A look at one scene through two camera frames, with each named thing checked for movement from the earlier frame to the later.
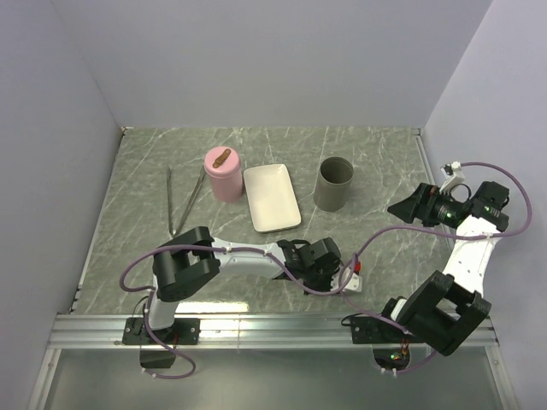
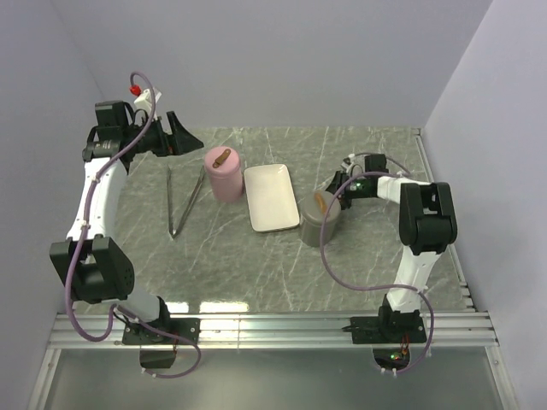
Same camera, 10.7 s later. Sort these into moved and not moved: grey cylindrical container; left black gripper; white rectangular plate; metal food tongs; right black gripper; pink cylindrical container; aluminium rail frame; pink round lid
Moved: right black gripper; grey cylindrical container; left black gripper
Not moved: metal food tongs; pink cylindrical container; pink round lid; white rectangular plate; aluminium rail frame
